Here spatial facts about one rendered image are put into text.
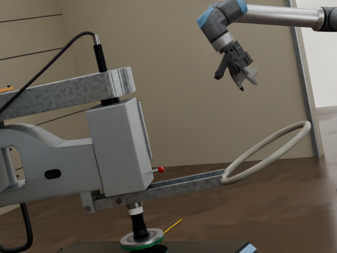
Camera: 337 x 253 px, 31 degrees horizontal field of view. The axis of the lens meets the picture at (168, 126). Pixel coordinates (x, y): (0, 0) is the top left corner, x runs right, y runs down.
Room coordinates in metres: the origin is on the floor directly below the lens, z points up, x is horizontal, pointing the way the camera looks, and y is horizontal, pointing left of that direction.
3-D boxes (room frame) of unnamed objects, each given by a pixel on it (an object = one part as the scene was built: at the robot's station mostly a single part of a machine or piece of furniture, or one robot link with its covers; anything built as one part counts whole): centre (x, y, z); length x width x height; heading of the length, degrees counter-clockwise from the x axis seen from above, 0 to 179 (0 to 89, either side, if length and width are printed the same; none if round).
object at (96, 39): (2.87, 0.24, 1.76); 0.04 x 0.04 x 0.17
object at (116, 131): (2.89, 0.32, 1.30); 0.36 x 0.22 x 0.45; 79
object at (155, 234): (2.87, 0.24, 0.86); 0.21 x 0.21 x 0.01
